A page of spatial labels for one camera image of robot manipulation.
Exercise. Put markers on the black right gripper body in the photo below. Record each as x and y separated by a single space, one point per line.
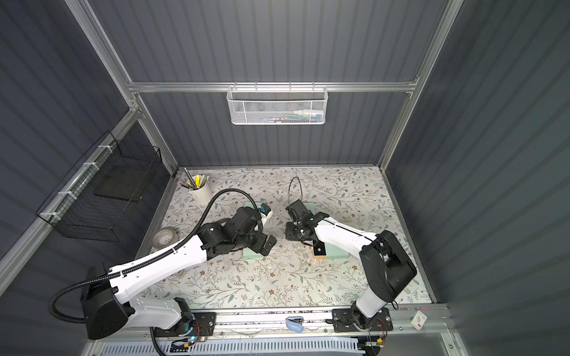
300 221

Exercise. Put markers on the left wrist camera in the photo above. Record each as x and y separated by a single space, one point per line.
248 220

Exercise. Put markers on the white pen cup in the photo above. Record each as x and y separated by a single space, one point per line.
197 186

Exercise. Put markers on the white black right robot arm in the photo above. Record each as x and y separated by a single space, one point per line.
388 268

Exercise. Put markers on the white wire mesh basket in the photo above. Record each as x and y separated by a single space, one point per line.
256 107

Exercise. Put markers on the black wire mesh basket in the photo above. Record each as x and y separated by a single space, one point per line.
101 200

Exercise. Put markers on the white tape roll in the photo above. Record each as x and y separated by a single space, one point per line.
164 238

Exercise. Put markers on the white small card box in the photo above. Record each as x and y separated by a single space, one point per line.
418 320

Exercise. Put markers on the blue stapler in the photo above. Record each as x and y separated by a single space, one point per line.
295 324

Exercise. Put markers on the mint green drawer jewelry box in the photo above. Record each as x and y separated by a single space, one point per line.
248 254
327 251

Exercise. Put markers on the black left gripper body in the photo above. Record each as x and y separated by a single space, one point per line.
261 242

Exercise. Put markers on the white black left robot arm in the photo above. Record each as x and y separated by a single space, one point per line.
112 301

